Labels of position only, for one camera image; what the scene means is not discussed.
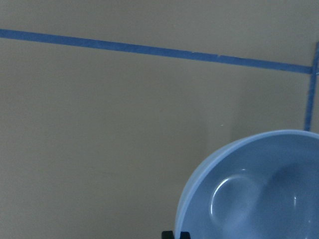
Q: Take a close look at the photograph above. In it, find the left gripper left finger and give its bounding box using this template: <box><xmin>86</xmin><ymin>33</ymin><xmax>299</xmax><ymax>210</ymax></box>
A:
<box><xmin>161</xmin><ymin>231</ymin><xmax>174</xmax><ymax>239</ymax></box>

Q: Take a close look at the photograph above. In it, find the blue bowl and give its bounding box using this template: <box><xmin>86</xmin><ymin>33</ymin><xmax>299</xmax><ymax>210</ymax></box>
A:
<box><xmin>174</xmin><ymin>130</ymin><xmax>319</xmax><ymax>239</ymax></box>

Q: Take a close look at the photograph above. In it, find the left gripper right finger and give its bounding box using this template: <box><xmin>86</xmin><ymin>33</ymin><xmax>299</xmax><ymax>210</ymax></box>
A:
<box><xmin>179</xmin><ymin>232</ymin><xmax>191</xmax><ymax>239</ymax></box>

